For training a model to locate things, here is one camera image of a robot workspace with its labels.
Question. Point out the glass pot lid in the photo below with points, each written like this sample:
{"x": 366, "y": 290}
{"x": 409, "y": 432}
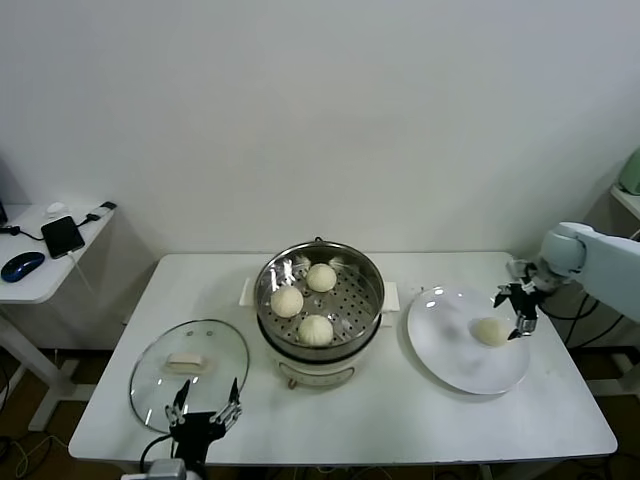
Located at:
{"x": 150, "y": 375}

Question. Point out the white steamed baozi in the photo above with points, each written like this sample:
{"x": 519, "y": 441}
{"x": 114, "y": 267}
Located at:
{"x": 320, "y": 277}
{"x": 489, "y": 331}
{"x": 286, "y": 301}
{"x": 315, "y": 329}

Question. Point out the dark furniture base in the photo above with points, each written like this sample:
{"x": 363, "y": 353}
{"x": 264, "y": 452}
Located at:
{"x": 615, "y": 370}

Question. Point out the white side table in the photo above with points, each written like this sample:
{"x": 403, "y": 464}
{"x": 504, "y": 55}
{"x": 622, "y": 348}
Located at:
{"x": 45, "y": 290}

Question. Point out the blue computer mouse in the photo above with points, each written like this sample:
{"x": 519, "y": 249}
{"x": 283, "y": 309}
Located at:
{"x": 22, "y": 265}

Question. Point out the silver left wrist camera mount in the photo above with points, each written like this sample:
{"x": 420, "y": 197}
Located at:
{"x": 166, "y": 471}

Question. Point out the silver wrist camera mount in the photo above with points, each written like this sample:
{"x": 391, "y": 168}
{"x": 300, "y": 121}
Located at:
{"x": 530, "y": 272}
{"x": 166, "y": 471}

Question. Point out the green appliance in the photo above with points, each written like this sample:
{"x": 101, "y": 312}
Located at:
{"x": 632, "y": 175}

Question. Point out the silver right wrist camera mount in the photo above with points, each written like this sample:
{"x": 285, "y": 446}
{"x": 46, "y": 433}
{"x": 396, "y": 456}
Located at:
{"x": 530, "y": 272}

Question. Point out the white shelf unit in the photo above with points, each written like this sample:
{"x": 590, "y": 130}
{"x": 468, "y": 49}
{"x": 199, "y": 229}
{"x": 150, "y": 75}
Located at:
{"x": 627, "y": 200}

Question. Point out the black smartphone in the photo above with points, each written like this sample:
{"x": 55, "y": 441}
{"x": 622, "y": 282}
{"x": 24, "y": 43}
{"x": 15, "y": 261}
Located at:
{"x": 62, "y": 236}

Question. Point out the white round plate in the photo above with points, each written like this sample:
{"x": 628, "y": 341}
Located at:
{"x": 450, "y": 350}

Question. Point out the dark monitor edge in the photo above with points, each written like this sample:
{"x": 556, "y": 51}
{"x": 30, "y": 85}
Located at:
{"x": 2, "y": 200}

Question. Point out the small white case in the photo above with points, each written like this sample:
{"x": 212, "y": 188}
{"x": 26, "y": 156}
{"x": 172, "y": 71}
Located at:
{"x": 56, "y": 208}

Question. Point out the white electric cooker base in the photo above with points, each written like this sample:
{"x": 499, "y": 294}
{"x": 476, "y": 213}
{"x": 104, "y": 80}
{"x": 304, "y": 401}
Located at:
{"x": 315, "y": 372}

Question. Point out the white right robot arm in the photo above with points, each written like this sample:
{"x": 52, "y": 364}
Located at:
{"x": 605, "y": 265}

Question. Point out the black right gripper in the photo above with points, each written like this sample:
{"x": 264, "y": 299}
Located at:
{"x": 526, "y": 300}

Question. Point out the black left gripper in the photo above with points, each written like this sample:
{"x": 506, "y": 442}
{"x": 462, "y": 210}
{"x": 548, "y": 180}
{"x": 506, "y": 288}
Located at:
{"x": 192, "y": 430}

